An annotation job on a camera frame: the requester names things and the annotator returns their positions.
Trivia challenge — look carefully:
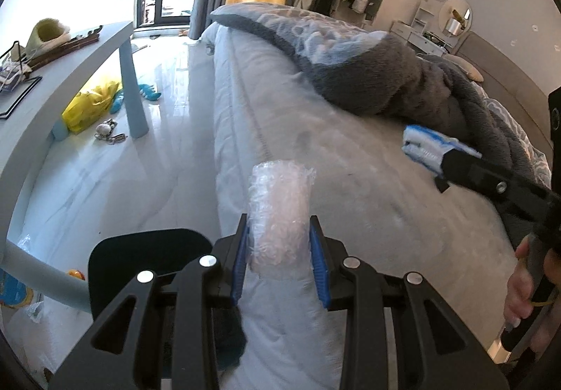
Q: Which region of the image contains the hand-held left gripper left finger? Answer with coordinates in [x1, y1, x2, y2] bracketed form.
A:
[48, 215, 251, 390]

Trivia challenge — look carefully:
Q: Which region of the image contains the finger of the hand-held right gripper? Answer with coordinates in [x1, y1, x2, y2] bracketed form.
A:
[435, 149, 561, 225]

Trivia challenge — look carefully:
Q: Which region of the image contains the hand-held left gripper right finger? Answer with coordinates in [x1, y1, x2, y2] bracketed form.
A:
[309, 216, 500, 390]

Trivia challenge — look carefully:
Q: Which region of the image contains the clear bubble wrap wad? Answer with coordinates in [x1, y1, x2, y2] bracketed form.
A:
[248, 159, 317, 280]

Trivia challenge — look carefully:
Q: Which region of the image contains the person's right hand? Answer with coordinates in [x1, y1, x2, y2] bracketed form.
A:
[504, 236, 561, 349]

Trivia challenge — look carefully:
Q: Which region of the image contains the white bed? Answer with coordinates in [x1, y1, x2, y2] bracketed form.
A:
[199, 22, 561, 390]

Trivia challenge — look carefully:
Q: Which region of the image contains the beige headboard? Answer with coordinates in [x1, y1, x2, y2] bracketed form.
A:
[456, 31, 555, 155]

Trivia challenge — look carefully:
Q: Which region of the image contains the beige pillow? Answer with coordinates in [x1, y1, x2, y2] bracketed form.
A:
[442, 54, 485, 82]

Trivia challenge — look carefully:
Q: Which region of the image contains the grey fleece blanket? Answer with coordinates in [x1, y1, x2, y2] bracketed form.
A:
[209, 2, 554, 251]

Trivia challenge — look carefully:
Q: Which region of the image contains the white table lamp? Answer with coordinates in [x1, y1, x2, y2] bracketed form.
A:
[442, 17, 466, 40]

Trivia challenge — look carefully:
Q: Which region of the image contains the white vanity table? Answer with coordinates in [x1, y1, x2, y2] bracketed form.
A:
[390, 0, 453, 58]

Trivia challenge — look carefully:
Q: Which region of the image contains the blue plush toy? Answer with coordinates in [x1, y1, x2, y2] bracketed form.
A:
[109, 83, 162, 115]

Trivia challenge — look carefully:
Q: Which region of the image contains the clear plastic sheet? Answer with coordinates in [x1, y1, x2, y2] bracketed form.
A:
[0, 300, 94, 374]

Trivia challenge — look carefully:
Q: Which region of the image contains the yellow plastic bag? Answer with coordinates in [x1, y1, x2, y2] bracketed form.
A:
[61, 81, 122, 133]

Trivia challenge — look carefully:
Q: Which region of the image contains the blue printed box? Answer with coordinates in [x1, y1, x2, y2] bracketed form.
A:
[0, 269, 34, 308]

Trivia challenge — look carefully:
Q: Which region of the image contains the light blue table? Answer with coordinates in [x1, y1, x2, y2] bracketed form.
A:
[0, 20, 150, 312]

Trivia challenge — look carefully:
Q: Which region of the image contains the dark wooden flute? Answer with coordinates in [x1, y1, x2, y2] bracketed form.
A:
[26, 25, 104, 67]

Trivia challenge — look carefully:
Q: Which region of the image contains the beige slipper on table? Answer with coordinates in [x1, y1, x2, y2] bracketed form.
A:
[25, 18, 72, 58]

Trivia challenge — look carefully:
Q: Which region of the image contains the round wall mirror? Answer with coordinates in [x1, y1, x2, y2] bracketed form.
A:
[439, 0, 474, 38]

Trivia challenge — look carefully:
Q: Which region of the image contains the grey plush keychain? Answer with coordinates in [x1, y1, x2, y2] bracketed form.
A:
[94, 118, 128, 143]

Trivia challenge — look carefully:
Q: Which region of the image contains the black wire rack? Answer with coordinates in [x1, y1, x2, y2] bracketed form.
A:
[0, 39, 43, 120]

